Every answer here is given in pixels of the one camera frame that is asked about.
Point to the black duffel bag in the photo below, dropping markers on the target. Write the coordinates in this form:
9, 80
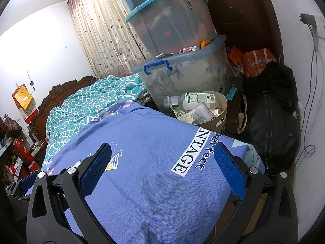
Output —
269, 132

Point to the red paper bag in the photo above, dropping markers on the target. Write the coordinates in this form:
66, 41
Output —
234, 61

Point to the black power adapter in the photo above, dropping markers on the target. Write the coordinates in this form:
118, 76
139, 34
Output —
307, 19

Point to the clear plastic bottle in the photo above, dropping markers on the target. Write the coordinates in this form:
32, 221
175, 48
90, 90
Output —
195, 99

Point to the black clothing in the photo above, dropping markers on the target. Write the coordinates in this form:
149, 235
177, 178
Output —
274, 81

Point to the yellow paper bag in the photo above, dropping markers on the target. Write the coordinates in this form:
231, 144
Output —
22, 97

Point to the red wall calendar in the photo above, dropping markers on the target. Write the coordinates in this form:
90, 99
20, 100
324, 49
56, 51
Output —
30, 114

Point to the beige plastic basket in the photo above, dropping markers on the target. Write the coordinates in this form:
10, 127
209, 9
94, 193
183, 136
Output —
221, 122

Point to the leaf print curtain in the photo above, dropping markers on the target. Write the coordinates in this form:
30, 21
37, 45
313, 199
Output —
101, 30

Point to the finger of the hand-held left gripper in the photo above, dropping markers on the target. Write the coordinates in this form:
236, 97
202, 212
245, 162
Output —
28, 181

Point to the white wall socket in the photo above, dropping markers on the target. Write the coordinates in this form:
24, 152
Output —
321, 26

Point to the orange woven bag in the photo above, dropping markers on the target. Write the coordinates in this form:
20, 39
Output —
259, 61

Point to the foil blister pack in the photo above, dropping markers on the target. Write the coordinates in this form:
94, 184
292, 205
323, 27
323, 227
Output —
184, 117

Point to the brown wooden door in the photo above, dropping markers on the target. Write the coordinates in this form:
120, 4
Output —
241, 12

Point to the carved wooden headboard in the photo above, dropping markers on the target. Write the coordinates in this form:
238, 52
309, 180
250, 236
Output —
63, 91

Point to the brown handbag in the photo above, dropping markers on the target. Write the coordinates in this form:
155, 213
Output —
11, 127

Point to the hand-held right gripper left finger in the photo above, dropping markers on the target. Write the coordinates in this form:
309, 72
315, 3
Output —
95, 172

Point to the teal patterned quilt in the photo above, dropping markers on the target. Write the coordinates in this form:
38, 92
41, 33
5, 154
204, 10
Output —
76, 106

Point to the small teal box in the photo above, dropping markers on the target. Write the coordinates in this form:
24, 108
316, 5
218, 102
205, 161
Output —
231, 92

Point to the clear storage bin teal lid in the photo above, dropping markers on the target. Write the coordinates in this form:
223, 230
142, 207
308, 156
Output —
172, 25

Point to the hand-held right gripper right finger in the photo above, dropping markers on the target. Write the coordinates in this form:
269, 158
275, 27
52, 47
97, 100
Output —
231, 172

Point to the blue printed bedsheet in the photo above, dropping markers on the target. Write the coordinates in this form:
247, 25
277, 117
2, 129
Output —
152, 183

